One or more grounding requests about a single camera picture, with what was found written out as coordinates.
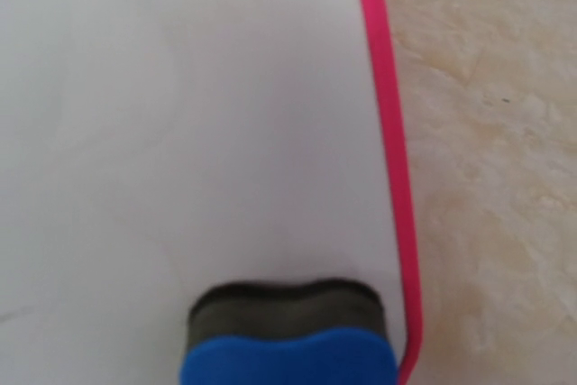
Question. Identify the blue whiteboard eraser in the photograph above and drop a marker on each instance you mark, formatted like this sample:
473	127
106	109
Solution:
330	331

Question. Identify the pink framed whiteboard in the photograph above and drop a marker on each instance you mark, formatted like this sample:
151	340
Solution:
152	150

